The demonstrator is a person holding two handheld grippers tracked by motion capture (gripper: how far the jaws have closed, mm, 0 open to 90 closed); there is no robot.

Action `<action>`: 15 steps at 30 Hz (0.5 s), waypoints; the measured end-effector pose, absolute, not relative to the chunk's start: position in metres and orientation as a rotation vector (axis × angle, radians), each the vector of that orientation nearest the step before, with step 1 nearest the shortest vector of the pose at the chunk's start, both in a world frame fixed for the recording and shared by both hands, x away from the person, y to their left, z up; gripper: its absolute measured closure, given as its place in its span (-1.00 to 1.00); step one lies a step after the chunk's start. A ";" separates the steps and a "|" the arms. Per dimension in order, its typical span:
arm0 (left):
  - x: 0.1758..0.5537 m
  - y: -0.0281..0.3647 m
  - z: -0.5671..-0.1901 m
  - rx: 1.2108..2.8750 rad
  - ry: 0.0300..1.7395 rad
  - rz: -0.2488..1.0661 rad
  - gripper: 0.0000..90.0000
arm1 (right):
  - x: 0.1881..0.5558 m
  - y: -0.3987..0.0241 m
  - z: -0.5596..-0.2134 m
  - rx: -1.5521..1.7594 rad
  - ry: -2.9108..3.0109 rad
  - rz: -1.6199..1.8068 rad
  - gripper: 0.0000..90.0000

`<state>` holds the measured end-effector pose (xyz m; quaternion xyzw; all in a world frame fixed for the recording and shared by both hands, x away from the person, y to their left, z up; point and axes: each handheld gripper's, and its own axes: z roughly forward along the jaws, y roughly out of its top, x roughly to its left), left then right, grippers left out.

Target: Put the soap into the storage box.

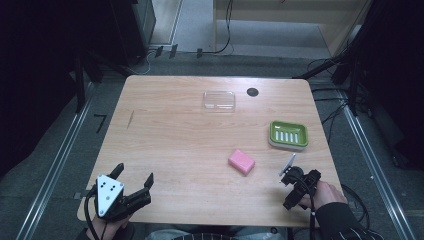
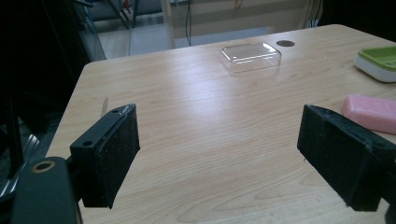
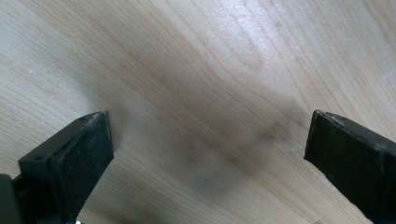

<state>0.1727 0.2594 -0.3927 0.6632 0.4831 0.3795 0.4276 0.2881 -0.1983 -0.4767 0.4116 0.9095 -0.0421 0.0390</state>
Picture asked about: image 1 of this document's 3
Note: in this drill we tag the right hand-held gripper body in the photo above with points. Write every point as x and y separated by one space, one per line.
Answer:
300 185

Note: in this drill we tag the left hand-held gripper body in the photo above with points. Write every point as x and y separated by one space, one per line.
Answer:
107 195

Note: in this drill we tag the green soap dish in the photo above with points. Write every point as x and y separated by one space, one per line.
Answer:
288 134

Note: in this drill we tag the pink soap bar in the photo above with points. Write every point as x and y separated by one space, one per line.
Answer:
241 161

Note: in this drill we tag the clear plastic lid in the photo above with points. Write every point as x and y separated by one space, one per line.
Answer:
219 101

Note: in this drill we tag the person's right hand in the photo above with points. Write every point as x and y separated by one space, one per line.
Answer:
326 196

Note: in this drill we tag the person's left hand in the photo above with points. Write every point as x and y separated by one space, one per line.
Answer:
105 229

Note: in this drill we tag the black stand legs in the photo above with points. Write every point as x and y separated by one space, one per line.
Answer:
81 80

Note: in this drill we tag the black round table grommet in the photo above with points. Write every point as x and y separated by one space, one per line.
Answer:
252 92

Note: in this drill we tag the black plug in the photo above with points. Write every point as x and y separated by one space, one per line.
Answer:
173 51
159 51

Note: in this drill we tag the black tripod stand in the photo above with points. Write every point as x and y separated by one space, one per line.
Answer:
336 63

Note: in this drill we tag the black cabinet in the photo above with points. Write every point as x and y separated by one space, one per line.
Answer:
133 30

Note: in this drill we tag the light wooden furniture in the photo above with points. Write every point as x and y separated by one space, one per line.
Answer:
283 15

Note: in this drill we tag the metal floor rail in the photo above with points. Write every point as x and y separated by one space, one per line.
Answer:
55 168
376 170

